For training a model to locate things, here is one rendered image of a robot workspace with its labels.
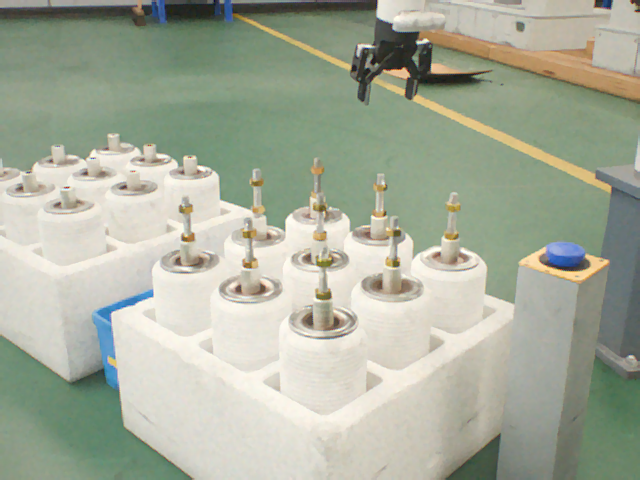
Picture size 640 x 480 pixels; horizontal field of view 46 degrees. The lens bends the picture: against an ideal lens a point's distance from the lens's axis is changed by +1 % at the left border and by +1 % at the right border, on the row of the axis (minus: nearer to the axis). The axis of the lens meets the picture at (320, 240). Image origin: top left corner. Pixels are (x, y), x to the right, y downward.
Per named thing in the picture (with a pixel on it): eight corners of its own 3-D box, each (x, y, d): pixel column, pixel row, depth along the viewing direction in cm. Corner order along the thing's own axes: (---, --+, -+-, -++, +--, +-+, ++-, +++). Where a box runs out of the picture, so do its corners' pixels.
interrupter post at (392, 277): (400, 295, 87) (401, 269, 86) (380, 293, 88) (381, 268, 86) (402, 286, 89) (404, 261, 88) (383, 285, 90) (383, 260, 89)
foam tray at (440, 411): (316, 329, 131) (316, 234, 124) (514, 422, 106) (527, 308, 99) (123, 427, 105) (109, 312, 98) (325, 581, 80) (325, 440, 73)
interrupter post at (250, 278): (251, 298, 87) (250, 272, 85) (236, 292, 88) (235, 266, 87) (265, 291, 88) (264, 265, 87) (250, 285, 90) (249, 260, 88)
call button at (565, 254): (555, 255, 83) (557, 237, 82) (590, 265, 80) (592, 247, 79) (537, 265, 80) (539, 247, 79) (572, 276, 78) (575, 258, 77)
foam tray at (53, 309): (137, 247, 166) (129, 169, 159) (257, 300, 141) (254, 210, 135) (-42, 306, 139) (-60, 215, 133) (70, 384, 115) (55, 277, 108)
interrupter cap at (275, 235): (222, 235, 105) (222, 231, 105) (270, 225, 108) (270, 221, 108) (246, 253, 99) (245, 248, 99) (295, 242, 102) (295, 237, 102)
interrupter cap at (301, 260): (354, 272, 93) (354, 267, 93) (294, 276, 92) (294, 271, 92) (343, 249, 100) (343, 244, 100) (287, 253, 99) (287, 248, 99)
